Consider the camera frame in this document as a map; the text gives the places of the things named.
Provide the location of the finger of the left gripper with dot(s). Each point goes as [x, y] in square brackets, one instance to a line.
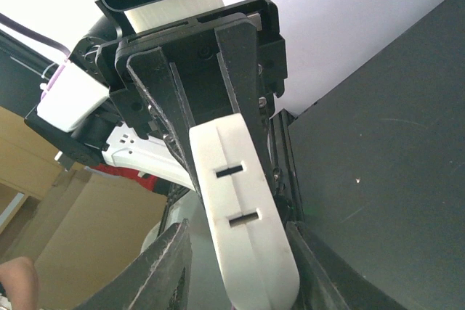
[158, 82]
[238, 64]

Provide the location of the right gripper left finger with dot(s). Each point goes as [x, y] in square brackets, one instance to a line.
[159, 278]

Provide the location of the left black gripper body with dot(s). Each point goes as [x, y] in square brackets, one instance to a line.
[192, 46]

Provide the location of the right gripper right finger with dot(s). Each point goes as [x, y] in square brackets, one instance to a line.
[327, 281]

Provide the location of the white plug adapter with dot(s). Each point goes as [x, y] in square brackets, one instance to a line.
[254, 256]

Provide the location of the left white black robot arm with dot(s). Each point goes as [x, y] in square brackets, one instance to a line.
[88, 142]

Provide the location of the person's hand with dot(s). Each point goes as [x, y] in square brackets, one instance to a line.
[21, 283]

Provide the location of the cardboard box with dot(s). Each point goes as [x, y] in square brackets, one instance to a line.
[85, 227]

